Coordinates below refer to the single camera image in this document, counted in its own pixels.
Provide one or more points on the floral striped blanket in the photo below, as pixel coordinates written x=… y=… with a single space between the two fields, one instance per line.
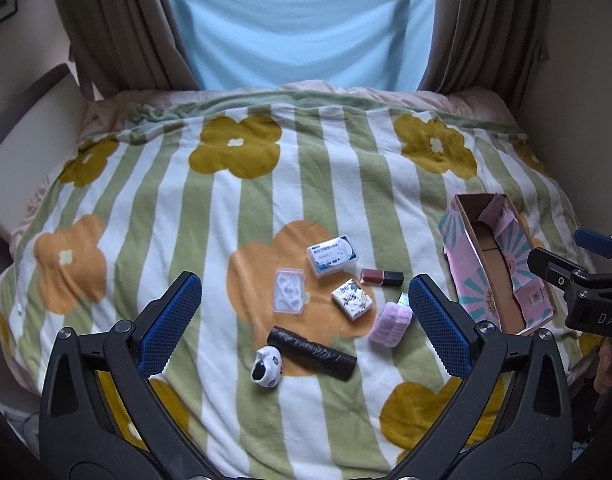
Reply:
x=296 y=180

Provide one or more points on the black garbage bag roll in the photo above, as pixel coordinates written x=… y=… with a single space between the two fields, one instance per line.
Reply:
x=313 y=352

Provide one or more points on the white box with blue label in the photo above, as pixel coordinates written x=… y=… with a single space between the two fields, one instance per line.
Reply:
x=332 y=256

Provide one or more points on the light blue curtain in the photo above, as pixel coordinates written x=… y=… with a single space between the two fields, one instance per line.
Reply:
x=301 y=25

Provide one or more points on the white printed tissue pack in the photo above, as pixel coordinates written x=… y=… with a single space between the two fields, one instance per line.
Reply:
x=353 y=301

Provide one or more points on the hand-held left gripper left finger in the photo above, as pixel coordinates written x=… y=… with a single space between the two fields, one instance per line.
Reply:
x=172 y=320

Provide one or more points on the red and black lipstick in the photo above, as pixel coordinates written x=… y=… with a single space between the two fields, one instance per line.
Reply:
x=380 y=276

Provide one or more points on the white pillow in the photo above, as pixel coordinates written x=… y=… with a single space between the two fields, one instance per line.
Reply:
x=41 y=150

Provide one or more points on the pink patterned cardboard box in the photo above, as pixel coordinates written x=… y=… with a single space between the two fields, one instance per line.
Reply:
x=500 y=265

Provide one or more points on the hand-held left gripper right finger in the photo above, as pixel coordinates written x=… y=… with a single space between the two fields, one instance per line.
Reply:
x=438 y=322

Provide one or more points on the person's right hand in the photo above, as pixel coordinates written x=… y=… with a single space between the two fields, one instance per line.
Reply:
x=610 y=365

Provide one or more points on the small silver packet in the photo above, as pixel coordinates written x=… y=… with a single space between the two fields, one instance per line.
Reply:
x=403 y=301

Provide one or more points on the white and black sock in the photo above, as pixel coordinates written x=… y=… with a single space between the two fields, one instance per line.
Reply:
x=268 y=366

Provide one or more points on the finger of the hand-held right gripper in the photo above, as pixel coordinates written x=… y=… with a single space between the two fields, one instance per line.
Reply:
x=595 y=241
x=548 y=266

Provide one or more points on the clear plastic case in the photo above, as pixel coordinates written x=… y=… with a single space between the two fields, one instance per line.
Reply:
x=289 y=291

